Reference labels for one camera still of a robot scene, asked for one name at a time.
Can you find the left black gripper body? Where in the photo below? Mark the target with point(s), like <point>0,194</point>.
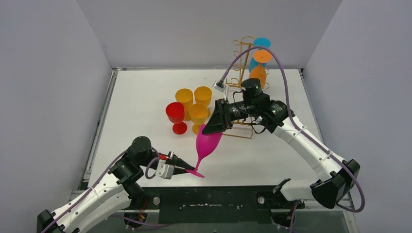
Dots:
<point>173,161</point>

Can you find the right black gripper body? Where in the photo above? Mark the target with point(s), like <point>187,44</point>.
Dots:
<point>234,111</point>

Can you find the yellow wine glass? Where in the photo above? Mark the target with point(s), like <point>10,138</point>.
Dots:
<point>185,97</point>
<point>203,95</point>
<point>198,113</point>

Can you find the pink plastic wine glass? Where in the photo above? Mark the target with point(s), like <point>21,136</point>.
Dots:
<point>205,145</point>

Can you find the yellow wine glass front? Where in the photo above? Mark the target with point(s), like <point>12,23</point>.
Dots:
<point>185,97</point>

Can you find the red plastic wine glass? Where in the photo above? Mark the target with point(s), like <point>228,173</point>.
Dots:
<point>175,112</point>

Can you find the orange plastic wine glass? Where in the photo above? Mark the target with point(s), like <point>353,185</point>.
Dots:
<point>258,69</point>

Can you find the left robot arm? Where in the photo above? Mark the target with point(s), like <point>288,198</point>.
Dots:
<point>114,190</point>

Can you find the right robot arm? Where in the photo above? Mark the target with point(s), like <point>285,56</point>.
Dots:
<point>335,174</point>

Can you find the blue plastic wine glass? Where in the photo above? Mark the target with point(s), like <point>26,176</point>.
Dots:
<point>260,41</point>

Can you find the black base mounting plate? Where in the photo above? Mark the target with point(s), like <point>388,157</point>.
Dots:
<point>215,204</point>

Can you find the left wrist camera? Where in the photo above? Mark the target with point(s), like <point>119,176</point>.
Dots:
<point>165,167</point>

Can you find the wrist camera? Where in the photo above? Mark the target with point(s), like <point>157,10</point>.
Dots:
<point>220,86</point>
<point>165,167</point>

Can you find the gold wire glass rack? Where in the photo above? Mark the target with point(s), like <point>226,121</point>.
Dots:
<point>245,43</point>

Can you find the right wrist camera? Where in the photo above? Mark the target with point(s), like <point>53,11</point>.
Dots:
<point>220,86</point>

